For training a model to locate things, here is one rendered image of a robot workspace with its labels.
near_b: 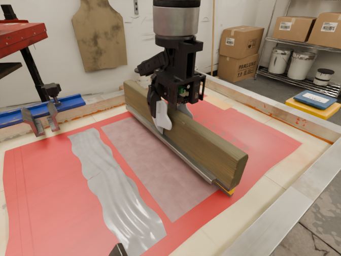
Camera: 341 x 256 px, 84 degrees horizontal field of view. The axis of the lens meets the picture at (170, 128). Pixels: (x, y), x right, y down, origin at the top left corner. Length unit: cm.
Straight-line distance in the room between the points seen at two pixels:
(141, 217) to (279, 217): 21
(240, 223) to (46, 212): 33
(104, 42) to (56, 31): 46
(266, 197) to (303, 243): 120
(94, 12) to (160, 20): 206
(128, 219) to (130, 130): 26
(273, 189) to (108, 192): 31
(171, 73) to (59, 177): 31
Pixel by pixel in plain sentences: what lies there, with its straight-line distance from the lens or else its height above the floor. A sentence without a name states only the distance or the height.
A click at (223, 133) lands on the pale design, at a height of 95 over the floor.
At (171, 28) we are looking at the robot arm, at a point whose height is 122.
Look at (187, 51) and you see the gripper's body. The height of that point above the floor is 119.
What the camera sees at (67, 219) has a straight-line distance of 39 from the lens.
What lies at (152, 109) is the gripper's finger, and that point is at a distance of 40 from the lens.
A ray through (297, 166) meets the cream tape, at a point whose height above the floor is 95.
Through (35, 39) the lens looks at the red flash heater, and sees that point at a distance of 152.
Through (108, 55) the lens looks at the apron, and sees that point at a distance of 243.
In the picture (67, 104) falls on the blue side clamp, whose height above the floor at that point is 100.
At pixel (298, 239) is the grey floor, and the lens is 160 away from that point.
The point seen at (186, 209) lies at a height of 95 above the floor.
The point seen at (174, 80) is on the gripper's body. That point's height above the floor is 114.
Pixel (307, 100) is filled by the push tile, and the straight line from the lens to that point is 79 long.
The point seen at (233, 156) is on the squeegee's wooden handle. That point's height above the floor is 105.
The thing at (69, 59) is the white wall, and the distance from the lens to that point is 239.
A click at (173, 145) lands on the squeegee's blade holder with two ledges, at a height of 99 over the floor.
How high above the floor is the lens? 126
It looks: 35 degrees down
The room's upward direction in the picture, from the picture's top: straight up
